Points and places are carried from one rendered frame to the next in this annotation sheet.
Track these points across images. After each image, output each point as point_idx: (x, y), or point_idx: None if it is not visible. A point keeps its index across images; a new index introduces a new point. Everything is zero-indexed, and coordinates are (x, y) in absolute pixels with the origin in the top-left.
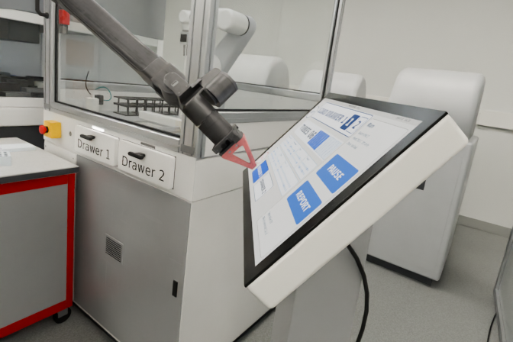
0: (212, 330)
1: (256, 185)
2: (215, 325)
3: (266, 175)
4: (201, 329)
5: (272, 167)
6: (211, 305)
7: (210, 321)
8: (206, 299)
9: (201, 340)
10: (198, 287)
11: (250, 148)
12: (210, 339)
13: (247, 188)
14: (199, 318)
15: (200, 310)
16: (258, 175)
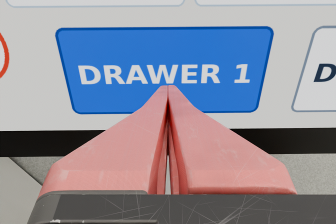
0: (18, 184)
1: (307, 100)
2: (12, 181)
3: (322, 48)
4: (29, 201)
5: (303, 1)
6: (1, 192)
7: (14, 190)
8: (2, 202)
9: (34, 197)
10: (1, 222)
11: (137, 114)
12: (26, 186)
13: (240, 135)
14: (23, 207)
15: (17, 209)
16: (206, 84)
